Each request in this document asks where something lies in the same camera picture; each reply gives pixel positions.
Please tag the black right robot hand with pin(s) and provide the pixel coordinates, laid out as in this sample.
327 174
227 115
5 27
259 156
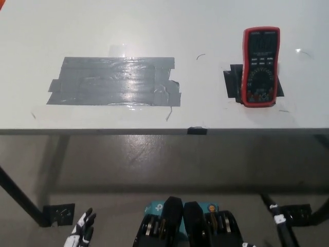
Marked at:
281 223

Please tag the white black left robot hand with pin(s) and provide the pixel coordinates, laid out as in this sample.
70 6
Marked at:
80 231

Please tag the red digital multimeter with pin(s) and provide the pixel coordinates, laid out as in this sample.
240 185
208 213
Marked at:
260 77

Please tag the small black tape strip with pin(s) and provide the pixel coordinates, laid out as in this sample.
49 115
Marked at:
197 130

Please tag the large grey duct tape patch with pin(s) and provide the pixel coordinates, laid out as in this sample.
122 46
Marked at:
113 82

